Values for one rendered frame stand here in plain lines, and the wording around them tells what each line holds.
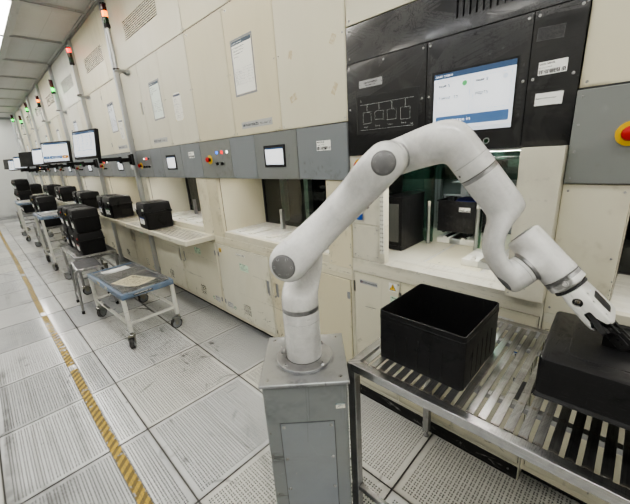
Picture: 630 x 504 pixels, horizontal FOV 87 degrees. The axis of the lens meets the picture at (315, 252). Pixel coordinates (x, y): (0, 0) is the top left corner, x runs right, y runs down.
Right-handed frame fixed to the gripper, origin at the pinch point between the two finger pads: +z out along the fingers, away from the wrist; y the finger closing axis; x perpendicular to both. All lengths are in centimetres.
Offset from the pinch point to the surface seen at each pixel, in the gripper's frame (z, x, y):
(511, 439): 4.2, 26.0, -21.5
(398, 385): -16, 47, -21
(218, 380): -62, 201, -4
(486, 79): -79, -14, 41
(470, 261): -31, 42, 61
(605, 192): -25.9, -14.0, 39.3
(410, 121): -91, 14, 42
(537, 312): -3.0, 26.2, 39.8
